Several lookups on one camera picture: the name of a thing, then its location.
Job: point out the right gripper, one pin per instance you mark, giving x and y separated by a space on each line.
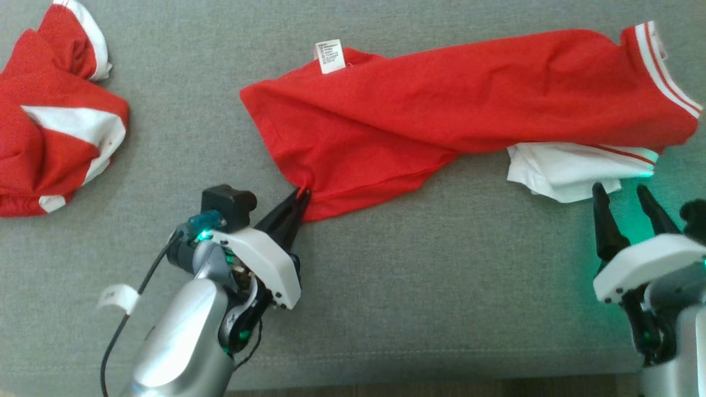
645 264

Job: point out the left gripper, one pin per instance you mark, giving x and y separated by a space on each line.
270 264

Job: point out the red basketball jersey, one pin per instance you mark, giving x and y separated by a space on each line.
441 99

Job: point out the red white striped shorts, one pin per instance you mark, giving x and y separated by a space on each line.
55 82

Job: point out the grey fabric sofa seat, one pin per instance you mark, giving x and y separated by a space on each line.
441 275

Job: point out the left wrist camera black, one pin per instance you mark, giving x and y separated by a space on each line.
229 207

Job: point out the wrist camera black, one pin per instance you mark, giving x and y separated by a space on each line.
229 207
695 220

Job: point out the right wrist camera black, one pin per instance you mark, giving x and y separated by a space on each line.
695 220

